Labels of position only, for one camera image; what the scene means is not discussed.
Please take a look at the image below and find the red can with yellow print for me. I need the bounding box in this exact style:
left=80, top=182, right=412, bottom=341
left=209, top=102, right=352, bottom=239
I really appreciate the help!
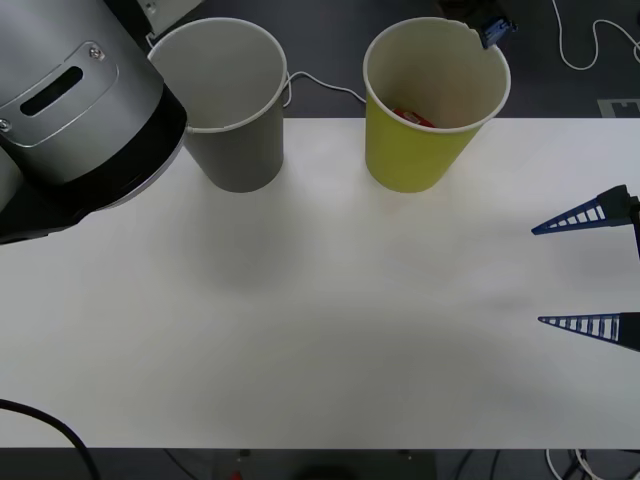
left=392, top=106, right=437, bottom=129

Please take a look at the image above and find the yellow-green plastic bin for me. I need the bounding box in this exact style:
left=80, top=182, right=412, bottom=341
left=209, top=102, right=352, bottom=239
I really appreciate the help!
left=363, top=17, right=512, bottom=195

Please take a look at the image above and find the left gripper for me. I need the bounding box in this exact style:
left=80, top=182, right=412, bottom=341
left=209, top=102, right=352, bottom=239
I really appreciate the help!
left=436, top=0, right=519, bottom=50

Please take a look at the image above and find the white cable bundle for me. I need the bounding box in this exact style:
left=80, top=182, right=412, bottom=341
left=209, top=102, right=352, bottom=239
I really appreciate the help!
left=544, top=448, right=604, bottom=480

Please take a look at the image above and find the looped white cable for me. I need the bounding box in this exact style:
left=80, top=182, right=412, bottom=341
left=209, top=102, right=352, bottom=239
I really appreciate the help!
left=550, top=0, right=640, bottom=72

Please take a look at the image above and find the long white power cable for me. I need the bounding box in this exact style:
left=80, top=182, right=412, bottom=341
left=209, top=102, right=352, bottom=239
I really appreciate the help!
left=282, top=71, right=369, bottom=109

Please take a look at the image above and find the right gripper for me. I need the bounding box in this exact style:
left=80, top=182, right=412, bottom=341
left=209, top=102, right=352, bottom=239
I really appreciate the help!
left=530, top=184, right=640, bottom=352

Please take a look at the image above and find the grey plastic bin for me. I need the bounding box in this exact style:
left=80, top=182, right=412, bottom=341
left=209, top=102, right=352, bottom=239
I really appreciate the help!
left=146, top=17, right=291, bottom=194

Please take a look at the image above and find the grey floor marker plate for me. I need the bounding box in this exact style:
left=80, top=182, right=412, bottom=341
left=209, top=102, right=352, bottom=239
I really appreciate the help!
left=596, top=98, right=640, bottom=120

